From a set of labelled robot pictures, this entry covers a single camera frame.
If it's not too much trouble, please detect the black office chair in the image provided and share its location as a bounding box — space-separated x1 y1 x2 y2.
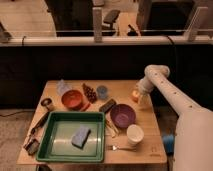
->
102 10 120 30

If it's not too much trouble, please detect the purple bowl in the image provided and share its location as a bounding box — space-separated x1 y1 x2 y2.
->
110 104 136 128

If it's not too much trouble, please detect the dark grape bunch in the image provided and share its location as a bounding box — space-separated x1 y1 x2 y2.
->
82 83 97 103

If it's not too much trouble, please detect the orange apple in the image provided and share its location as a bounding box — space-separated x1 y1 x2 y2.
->
131 90 139 103

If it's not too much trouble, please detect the green plastic tray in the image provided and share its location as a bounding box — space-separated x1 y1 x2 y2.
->
36 112 105 163

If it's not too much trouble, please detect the clear plastic bag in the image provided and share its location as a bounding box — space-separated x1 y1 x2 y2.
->
56 79 71 96

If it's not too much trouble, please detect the wooden spoon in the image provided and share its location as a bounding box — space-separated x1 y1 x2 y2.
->
105 120 119 138

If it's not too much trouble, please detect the silver fork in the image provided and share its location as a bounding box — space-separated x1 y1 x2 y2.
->
106 145 136 151

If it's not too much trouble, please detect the black brush block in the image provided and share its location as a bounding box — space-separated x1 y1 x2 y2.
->
99 99 116 113

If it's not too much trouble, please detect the black handled utensil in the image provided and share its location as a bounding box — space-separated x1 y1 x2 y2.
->
30 112 50 135

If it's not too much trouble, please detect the orange bowl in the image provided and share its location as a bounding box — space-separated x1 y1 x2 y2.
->
61 90 83 110

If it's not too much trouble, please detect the blue small cup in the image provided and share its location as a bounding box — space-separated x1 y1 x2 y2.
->
97 85 108 100

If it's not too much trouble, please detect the blue sponge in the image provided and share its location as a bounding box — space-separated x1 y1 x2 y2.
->
71 126 91 148

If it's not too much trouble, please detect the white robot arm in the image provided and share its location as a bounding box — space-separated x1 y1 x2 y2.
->
137 65 213 171

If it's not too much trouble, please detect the white paper cup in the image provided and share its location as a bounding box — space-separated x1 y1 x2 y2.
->
126 124 144 146

